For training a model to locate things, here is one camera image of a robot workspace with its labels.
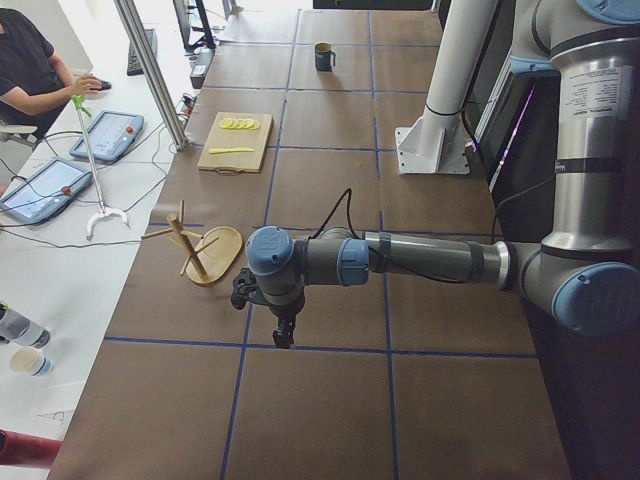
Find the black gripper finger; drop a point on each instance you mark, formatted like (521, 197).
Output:
(289, 337)
(279, 339)

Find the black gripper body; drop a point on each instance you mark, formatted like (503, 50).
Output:
(285, 315)

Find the dark green mug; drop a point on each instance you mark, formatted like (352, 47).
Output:
(324, 57)

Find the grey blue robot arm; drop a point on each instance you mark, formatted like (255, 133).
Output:
(578, 273)

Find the wooden cup storage rack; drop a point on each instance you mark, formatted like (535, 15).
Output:
(208, 256)

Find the white paper cup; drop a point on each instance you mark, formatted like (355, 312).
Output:
(30, 361)

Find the yellow plastic knife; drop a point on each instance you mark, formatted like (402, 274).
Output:
(218, 151)

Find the wooden cutting board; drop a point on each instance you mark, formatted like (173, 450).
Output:
(227, 138)

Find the orange black connector block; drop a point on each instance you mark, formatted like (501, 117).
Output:
(187, 104)

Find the far blue teach pendant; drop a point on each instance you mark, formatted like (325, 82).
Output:
(111, 133)

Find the blue teach pendant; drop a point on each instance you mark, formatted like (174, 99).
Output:
(46, 193)
(111, 133)

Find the near blue teach pendant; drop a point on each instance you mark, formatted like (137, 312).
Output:
(46, 193)

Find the clear water bottle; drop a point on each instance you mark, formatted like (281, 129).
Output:
(19, 329)

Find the black power box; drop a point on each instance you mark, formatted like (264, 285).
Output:
(200, 63)

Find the red object at edge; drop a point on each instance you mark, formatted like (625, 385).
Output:
(23, 450)

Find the silver reacher grabber tool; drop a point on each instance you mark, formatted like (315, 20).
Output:
(104, 211)

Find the person in black shirt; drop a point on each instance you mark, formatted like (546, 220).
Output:
(36, 83)

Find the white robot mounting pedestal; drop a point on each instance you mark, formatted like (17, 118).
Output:
(435, 143)

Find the aluminium frame post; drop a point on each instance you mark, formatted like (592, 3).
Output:
(134, 28)

